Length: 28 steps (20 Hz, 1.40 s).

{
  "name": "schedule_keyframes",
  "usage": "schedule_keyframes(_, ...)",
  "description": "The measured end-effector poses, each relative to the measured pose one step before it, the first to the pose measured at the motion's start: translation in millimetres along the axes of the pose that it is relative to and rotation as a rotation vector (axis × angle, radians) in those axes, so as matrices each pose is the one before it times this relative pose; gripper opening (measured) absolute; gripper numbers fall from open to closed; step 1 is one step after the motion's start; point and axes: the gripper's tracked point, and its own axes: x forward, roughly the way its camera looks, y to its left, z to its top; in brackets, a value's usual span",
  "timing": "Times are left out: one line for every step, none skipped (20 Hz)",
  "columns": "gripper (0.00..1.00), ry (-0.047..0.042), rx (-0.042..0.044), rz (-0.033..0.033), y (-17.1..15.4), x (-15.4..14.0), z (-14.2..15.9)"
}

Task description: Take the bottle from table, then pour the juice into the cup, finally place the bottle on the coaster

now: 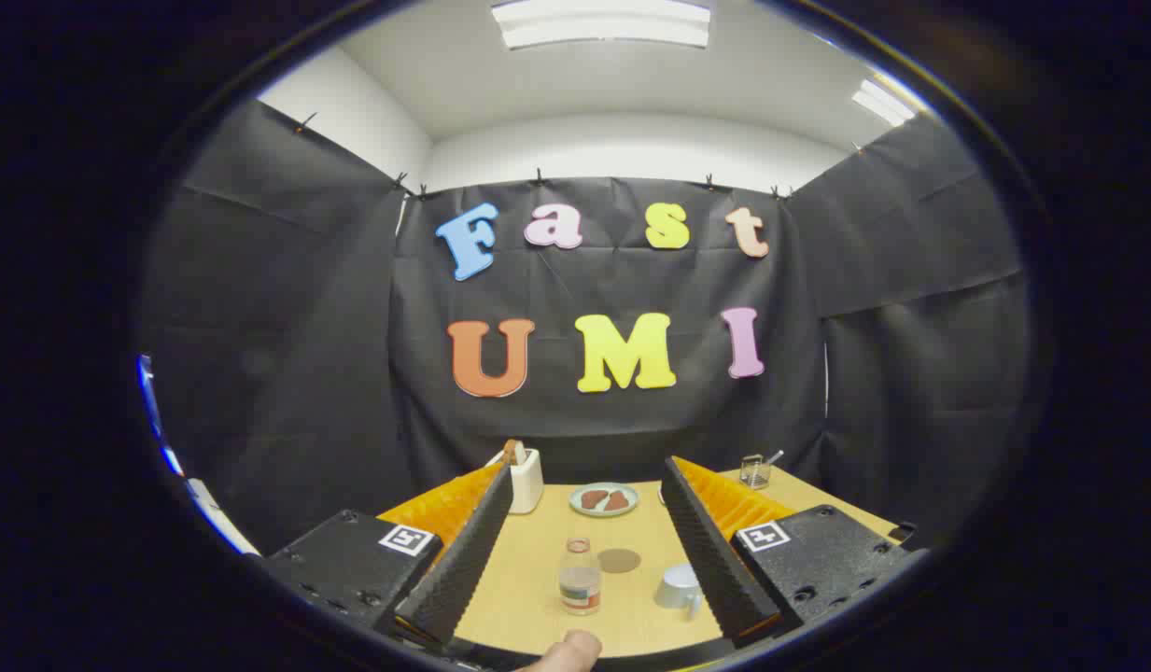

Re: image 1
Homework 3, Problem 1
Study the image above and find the pale green round plate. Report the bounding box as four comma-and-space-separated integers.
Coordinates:
568, 482, 639, 518

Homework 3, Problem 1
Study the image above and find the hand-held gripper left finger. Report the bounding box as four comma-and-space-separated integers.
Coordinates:
258, 462, 516, 646

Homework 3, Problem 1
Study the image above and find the small ceiling light panel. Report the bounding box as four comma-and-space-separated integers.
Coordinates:
852, 79, 917, 127

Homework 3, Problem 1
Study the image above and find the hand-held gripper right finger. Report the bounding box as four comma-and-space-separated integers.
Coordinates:
661, 455, 918, 648

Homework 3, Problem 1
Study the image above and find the wooden table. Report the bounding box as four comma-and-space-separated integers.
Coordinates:
379, 464, 905, 660

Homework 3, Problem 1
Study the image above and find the white toaster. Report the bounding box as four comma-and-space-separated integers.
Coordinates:
484, 448, 544, 515

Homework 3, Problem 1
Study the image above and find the clear juice bottle red ring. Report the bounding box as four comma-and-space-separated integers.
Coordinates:
558, 538, 602, 616

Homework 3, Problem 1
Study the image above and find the pale blue cup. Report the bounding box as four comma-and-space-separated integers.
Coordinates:
653, 563, 705, 620

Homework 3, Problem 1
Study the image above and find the large ceiling light panel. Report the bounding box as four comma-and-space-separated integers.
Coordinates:
489, 0, 713, 50

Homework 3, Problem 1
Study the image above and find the black backdrop cloth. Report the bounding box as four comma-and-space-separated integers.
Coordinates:
141, 98, 1033, 557

